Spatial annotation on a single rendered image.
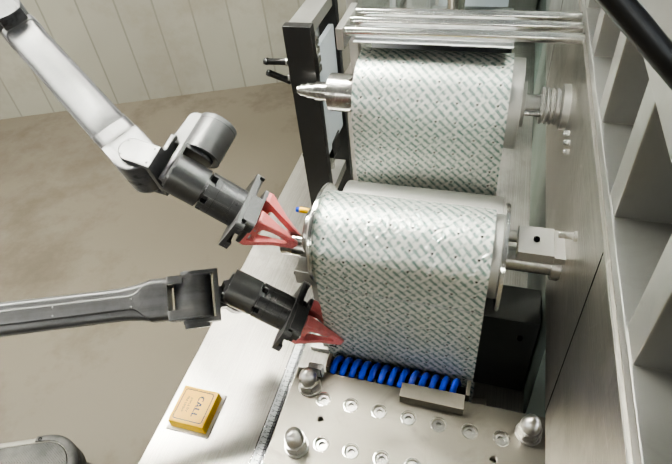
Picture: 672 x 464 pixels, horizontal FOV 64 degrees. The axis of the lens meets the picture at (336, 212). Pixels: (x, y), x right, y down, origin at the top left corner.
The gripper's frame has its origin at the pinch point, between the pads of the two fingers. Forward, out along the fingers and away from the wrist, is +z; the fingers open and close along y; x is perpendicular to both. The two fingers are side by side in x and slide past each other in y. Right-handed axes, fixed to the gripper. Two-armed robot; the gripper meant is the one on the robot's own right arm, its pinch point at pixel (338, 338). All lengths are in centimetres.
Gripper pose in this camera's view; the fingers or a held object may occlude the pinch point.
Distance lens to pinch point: 88.6
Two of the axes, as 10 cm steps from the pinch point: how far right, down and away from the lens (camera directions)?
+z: 8.8, 4.6, 1.1
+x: 3.9, -5.7, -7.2
